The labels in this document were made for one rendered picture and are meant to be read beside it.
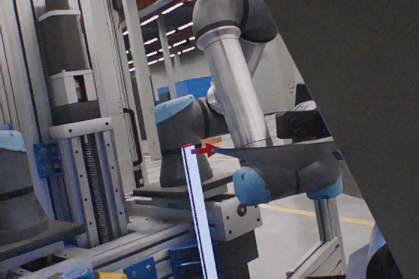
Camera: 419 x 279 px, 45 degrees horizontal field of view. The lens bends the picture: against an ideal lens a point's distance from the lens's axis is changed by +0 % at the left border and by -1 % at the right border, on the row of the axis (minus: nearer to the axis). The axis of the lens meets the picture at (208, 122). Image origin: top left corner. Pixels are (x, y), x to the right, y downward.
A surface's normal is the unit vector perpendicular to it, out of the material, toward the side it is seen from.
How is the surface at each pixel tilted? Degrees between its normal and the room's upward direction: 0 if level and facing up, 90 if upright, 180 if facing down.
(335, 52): 130
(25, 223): 73
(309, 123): 90
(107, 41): 90
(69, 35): 90
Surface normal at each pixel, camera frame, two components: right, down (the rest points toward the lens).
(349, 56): -0.30, 0.74
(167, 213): -0.72, 0.16
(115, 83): 0.83, -0.11
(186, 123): 0.37, -0.01
